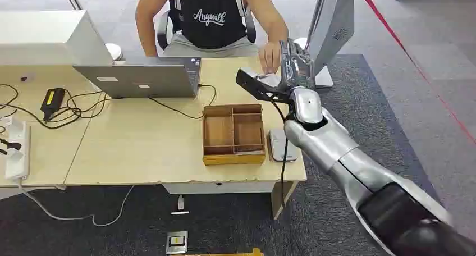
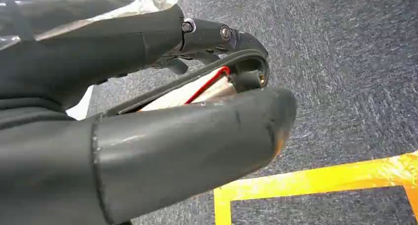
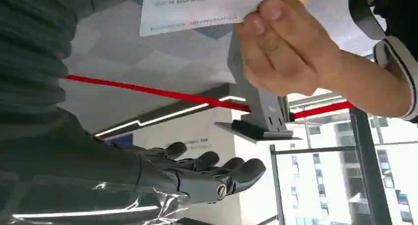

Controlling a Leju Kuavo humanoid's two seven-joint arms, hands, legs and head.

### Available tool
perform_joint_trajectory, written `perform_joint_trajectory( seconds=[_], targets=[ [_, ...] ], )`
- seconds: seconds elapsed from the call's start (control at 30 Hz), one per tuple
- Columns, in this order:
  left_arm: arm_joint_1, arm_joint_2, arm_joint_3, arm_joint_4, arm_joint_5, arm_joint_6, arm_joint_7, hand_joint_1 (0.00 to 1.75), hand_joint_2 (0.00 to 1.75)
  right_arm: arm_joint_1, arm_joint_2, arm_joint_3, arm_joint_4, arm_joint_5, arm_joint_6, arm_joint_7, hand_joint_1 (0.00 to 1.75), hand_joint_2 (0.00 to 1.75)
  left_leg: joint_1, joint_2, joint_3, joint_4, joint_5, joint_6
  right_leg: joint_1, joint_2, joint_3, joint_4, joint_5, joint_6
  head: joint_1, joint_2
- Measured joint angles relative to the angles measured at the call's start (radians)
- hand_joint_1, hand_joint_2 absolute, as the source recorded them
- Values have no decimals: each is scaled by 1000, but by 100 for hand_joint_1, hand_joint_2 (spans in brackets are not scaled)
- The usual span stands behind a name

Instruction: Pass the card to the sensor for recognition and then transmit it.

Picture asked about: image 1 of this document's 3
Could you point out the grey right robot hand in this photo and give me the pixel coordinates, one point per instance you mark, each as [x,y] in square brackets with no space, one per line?
[295,66]

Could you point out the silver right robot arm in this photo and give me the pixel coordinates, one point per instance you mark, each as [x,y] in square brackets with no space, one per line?
[334,146]

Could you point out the person's left hand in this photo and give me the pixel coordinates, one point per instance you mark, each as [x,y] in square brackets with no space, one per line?
[270,58]

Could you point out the silver monitor with stand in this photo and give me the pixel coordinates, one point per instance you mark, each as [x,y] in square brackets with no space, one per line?
[331,23]

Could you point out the grey flat device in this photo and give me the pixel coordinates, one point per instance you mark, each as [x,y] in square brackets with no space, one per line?
[279,146]

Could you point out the wooden compartment box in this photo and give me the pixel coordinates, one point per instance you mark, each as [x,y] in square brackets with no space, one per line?
[233,135]

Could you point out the person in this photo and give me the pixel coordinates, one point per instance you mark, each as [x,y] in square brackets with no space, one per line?
[210,20]

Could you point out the wooden desk leg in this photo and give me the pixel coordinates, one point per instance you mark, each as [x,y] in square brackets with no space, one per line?
[282,198]

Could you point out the black office chair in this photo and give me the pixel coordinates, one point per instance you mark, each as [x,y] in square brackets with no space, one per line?
[165,27]

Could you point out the silver laptop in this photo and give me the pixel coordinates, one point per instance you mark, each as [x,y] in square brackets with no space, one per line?
[148,77]

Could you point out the white round chair base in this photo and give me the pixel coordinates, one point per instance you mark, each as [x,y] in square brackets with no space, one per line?
[114,51]

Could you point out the yellow wooden object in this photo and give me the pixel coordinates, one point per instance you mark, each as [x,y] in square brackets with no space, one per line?
[223,253]

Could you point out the metal floor socket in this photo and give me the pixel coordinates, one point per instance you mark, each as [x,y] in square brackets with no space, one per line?
[177,243]

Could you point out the black power adapter yellow label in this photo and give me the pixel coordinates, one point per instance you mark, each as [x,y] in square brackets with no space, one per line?
[52,102]

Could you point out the white desk partition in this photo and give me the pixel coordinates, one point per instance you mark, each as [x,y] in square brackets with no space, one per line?
[44,38]

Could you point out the white power strip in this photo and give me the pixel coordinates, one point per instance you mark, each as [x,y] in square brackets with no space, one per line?
[18,150]

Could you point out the black plug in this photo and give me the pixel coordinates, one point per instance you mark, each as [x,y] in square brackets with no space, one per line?
[11,145]

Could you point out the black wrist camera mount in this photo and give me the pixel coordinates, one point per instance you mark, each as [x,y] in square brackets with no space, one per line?
[256,85]

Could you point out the small white floor bracket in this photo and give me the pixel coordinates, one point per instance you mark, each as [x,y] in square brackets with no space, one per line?
[180,206]

